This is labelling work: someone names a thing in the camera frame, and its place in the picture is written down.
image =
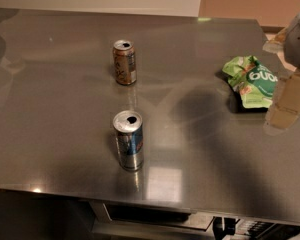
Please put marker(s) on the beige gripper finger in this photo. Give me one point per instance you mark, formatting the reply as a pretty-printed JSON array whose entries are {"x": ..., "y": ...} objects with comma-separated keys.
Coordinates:
[
  {"x": 276, "y": 43},
  {"x": 285, "y": 108}
]

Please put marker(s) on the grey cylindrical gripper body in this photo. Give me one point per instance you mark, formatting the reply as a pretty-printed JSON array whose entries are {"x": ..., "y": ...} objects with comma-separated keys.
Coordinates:
[{"x": 299, "y": 45}]

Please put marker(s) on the orange soda can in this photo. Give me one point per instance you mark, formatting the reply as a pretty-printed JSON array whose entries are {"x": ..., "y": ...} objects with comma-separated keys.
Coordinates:
[{"x": 124, "y": 62}]

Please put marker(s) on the blue silver energy drink can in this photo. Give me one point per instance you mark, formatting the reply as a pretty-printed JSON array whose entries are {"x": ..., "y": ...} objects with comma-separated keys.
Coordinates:
[{"x": 128, "y": 126}]

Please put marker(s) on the green crumpled chip bag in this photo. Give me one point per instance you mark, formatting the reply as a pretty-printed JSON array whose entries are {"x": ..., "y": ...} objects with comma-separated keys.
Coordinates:
[{"x": 254, "y": 82}]

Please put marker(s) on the metal drawer under table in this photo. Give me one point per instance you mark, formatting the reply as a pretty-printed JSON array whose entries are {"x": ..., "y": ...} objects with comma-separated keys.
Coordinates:
[{"x": 149, "y": 222}]

